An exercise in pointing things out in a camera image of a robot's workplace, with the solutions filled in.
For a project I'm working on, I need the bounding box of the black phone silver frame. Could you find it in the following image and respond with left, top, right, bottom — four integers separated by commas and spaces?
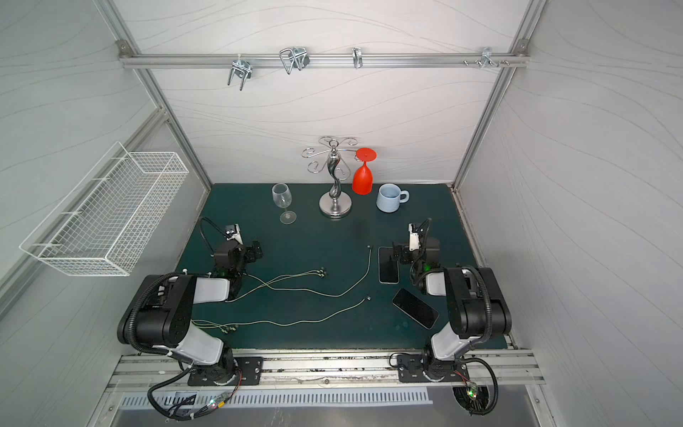
378, 247, 400, 285

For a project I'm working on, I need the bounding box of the black phone purple frame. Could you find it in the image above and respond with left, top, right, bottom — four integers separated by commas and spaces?
392, 288, 439, 329

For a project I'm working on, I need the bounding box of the green earphones cable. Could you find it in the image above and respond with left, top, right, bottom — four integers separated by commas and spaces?
225, 244, 374, 304
191, 295, 373, 334

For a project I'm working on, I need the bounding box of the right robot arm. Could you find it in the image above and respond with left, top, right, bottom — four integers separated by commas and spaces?
392, 233, 512, 381

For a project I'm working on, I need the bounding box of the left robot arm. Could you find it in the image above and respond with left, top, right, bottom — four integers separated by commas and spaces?
117, 239, 263, 385

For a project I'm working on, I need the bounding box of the light blue mug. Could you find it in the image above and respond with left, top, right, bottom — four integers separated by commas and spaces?
376, 183, 410, 214

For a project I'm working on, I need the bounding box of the clear wine glass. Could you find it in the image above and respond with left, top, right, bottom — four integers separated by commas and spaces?
271, 183, 297, 225

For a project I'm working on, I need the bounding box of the green table mat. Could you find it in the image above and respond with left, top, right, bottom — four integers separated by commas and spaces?
176, 184, 475, 350

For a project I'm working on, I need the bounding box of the red plastic goblet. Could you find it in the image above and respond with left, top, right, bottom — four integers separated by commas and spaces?
352, 148, 377, 196

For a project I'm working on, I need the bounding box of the silver glass holder stand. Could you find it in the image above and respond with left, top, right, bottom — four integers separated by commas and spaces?
302, 136, 358, 220

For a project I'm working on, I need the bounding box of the white vent strip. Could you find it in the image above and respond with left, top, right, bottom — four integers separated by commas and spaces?
119, 387, 433, 412

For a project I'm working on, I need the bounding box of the metal hook left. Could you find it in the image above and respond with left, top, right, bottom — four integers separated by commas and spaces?
227, 58, 253, 91

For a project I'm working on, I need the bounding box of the metal hook right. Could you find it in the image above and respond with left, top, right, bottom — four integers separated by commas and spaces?
462, 47, 510, 69

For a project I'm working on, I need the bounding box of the metal hook small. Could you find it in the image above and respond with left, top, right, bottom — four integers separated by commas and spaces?
352, 47, 363, 69

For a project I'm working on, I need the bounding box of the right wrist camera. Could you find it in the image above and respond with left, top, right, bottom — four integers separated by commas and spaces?
408, 223, 423, 252

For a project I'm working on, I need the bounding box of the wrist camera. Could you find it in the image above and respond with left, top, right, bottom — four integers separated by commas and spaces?
408, 223, 423, 252
224, 224, 244, 245

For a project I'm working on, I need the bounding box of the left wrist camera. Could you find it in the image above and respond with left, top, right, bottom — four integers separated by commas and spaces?
224, 224, 244, 245

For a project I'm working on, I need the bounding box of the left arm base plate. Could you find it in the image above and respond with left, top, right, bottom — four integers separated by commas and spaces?
188, 357, 264, 387

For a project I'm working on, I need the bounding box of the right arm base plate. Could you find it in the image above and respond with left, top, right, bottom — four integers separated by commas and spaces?
389, 352, 469, 384

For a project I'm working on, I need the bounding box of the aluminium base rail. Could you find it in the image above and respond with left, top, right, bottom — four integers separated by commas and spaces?
105, 349, 545, 392

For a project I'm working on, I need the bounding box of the white wire basket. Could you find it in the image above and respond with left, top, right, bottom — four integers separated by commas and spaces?
19, 142, 189, 277

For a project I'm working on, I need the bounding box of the left base cable bundle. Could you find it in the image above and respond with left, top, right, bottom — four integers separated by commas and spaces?
146, 367, 244, 423

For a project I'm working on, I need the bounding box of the metal hook wire loop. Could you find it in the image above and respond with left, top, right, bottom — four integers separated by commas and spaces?
278, 46, 311, 76

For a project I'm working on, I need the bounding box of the aluminium top rail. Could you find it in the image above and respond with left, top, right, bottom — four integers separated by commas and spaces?
120, 51, 531, 69

